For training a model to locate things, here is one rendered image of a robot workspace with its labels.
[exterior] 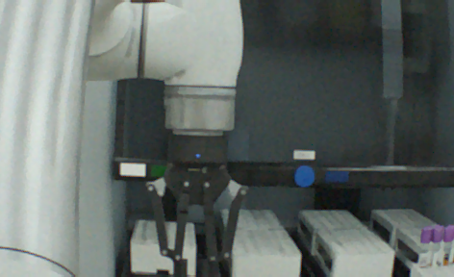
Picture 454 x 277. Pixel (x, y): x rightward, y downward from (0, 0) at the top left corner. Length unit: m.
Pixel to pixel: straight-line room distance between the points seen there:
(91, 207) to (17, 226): 1.02
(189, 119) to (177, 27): 0.12
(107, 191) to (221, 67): 0.35
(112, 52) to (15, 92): 0.68
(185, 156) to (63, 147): 0.73
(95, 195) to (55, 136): 0.98
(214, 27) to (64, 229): 0.76
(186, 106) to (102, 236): 0.34
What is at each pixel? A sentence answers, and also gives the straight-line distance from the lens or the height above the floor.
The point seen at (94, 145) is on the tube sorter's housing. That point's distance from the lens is 1.75.
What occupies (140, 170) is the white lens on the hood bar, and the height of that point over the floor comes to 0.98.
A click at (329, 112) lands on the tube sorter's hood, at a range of 1.75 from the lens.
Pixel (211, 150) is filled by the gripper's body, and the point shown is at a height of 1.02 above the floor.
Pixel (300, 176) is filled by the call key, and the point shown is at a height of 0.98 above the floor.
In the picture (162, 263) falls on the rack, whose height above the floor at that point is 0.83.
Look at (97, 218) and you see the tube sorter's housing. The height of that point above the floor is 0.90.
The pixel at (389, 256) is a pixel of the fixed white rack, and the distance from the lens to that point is 1.74.
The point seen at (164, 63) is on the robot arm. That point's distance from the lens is 1.50.
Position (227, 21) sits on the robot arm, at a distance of 1.50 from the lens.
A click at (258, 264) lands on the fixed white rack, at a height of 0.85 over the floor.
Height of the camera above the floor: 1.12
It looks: 3 degrees down
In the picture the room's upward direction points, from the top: 2 degrees clockwise
